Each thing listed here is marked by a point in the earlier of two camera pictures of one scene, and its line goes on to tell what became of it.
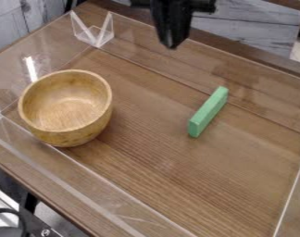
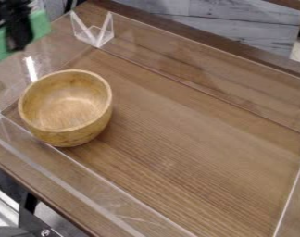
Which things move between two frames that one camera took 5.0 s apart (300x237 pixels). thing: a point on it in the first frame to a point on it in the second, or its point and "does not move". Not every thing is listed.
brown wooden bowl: x=64 y=106 does not move
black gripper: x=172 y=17 to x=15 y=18
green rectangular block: x=207 y=111 to x=40 y=23
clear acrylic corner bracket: x=91 y=35 does not move
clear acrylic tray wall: x=159 y=125 does not move
